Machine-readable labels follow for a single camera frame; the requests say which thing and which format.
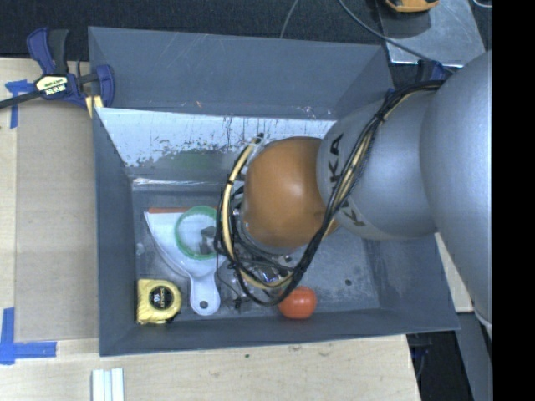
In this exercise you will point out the white plastic scoop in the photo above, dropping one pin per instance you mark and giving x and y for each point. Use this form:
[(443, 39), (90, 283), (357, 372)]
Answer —
[(202, 284)]

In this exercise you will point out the grey metal bin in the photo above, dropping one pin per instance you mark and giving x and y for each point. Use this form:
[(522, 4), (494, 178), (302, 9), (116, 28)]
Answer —
[(234, 73)]

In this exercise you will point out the orange-red toy tomato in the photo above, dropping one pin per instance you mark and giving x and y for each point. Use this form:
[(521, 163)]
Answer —
[(297, 303)]

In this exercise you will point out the pale wood flat board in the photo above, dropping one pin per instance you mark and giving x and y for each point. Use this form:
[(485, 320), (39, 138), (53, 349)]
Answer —
[(54, 207)]

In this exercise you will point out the clear cup with green rim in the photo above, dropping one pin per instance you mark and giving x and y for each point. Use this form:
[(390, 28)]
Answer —
[(189, 230)]

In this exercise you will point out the yellow tape measure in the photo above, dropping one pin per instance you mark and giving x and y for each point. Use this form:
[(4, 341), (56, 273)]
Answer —
[(158, 301)]

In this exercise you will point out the orange flat piece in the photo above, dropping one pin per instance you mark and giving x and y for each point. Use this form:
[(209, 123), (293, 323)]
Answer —
[(167, 210)]

